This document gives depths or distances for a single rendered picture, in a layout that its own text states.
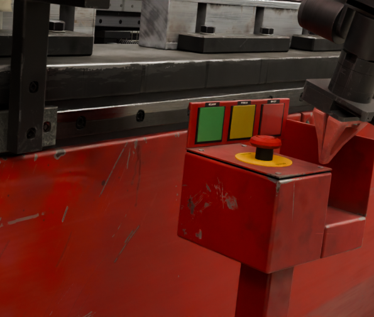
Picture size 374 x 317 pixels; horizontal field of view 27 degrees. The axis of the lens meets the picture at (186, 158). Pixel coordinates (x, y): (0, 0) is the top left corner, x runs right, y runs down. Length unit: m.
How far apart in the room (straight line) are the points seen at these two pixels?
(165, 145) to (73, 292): 0.26
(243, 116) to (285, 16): 0.62
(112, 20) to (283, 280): 0.75
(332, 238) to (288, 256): 0.09
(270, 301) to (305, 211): 0.15
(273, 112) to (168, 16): 0.30
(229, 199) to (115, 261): 0.25
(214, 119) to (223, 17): 0.47
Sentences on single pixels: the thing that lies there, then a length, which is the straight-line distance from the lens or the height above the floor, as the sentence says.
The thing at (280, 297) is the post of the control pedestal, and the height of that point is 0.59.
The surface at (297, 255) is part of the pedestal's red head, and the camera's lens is 0.98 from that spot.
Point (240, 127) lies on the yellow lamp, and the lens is 1.07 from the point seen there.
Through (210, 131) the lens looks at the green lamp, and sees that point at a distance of 1.03.
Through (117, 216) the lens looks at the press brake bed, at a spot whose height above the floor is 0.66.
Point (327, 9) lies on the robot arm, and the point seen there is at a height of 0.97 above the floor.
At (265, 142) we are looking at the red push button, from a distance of 0.97.
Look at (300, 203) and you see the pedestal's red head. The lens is 0.96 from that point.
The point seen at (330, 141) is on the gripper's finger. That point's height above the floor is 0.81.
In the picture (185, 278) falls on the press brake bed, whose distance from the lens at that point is 1.31.
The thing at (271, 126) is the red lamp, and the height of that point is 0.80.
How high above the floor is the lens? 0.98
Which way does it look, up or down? 12 degrees down
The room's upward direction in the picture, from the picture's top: 6 degrees clockwise
